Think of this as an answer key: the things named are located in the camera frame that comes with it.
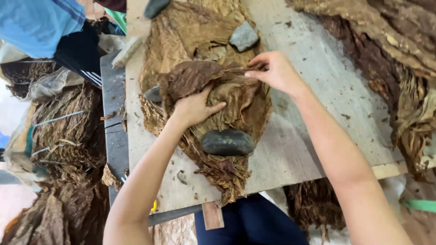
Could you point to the person's right hand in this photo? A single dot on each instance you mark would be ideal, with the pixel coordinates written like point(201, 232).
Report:
point(281, 73)

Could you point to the person's left hand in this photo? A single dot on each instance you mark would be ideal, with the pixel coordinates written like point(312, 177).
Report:
point(192, 110)

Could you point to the dark brown tobacco leaf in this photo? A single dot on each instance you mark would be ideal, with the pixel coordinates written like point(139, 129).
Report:
point(190, 76)

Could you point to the small grey stone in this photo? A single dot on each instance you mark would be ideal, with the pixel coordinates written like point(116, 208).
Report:
point(153, 94)

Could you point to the dark oval stone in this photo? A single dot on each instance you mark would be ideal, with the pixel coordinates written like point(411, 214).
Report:
point(227, 142)

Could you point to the light grey angular stone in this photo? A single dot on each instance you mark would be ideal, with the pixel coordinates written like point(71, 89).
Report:
point(244, 36)

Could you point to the wooden work board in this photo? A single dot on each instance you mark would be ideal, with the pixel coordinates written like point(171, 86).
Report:
point(306, 119)

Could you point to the stack of flattened tobacco leaves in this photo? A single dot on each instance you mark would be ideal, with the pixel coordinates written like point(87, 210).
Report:
point(177, 37)

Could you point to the pale wooden block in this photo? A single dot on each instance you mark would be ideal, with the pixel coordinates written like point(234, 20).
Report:
point(126, 51)

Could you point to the small yellow object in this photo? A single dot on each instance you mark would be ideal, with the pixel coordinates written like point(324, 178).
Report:
point(154, 205)

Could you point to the dark grey rounded stone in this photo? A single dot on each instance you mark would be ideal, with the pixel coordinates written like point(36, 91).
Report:
point(155, 6)

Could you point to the large heap of tobacco leaves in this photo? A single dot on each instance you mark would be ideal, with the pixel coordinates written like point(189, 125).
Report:
point(391, 51)

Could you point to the person's navy trousers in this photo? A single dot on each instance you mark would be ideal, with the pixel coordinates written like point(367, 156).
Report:
point(248, 221)

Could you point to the tied tobacco bundle in sack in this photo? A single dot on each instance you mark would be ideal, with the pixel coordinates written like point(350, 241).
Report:
point(64, 136)

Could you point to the tobacco leaves under board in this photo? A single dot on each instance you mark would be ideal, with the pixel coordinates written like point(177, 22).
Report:
point(313, 204)

